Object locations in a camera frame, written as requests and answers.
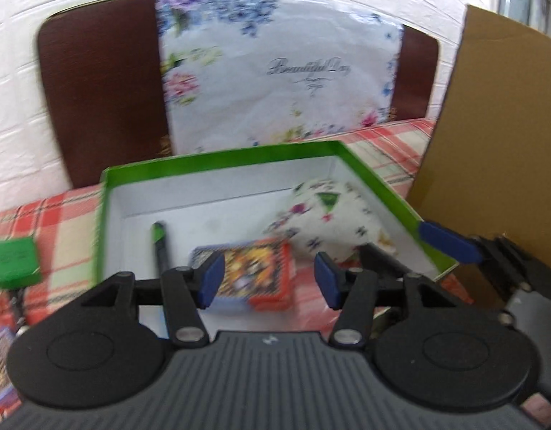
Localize black yellow pen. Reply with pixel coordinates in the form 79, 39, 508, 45
151, 221, 171, 276

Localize red blue card box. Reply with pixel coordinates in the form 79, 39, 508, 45
190, 238, 295, 312

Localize white patterned drawstring pouch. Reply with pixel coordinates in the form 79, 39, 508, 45
266, 178, 397, 262

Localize green cardboard box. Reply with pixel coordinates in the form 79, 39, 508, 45
94, 141, 456, 282

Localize pink plastic zip bags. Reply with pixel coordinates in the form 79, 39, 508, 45
292, 268, 338, 330

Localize brown cardboard sheet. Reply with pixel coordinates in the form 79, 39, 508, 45
406, 6, 551, 267

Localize plaid tablecloth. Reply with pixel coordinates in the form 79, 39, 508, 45
0, 119, 551, 425

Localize green small box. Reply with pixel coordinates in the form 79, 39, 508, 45
0, 237, 41, 290

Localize floral white bag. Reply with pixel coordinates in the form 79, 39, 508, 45
155, 0, 403, 154

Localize dark brown headboard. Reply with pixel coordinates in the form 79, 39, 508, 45
37, 0, 439, 187

